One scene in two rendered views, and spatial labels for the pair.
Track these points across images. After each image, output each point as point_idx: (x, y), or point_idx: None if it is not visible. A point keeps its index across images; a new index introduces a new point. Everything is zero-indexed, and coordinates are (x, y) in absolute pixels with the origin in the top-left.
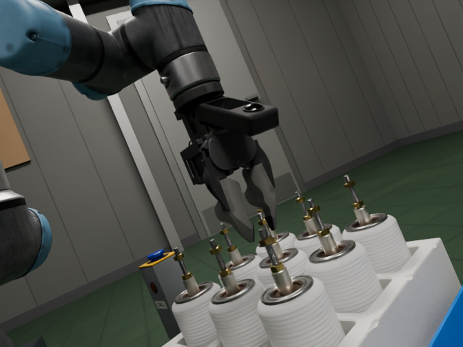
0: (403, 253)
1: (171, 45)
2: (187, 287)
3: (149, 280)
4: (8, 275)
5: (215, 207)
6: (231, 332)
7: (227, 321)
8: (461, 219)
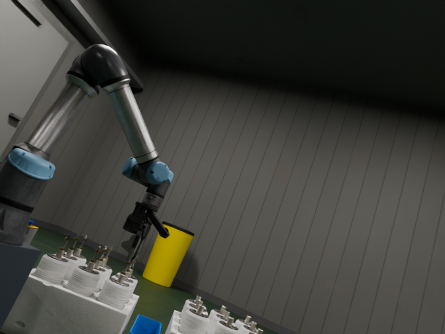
0: (132, 293)
1: (161, 192)
2: (59, 254)
3: None
4: None
5: (124, 241)
6: (85, 284)
7: (87, 279)
8: None
